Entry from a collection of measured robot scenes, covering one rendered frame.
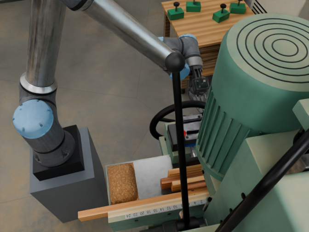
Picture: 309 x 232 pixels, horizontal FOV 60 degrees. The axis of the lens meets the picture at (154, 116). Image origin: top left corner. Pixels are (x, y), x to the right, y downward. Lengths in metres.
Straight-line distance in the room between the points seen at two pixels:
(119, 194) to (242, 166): 0.52
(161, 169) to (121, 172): 0.14
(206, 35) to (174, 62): 1.59
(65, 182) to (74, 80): 1.31
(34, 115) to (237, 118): 0.87
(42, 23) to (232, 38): 0.75
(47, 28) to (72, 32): 1.97
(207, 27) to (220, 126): 1.66
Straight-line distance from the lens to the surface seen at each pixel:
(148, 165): 0.94
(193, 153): 0.90
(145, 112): 2.17
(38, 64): 1.14
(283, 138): 0.44
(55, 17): 1.03
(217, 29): 2.10
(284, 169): 0.23
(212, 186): 0.76
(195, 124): 0.92
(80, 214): 0.88
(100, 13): 0.88
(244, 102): 0.40
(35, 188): 1.40
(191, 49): 1.27
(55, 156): 1.26
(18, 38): 3.13
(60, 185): 1.37
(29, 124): 1.13
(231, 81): 0.39
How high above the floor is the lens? 1.76
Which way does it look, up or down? 55 degrees down
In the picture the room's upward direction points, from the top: straight up
